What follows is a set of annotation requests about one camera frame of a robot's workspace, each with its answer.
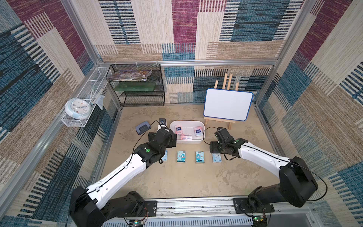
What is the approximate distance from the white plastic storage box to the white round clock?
50 centimetres

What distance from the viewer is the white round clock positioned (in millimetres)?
648

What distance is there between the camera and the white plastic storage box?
0.94m
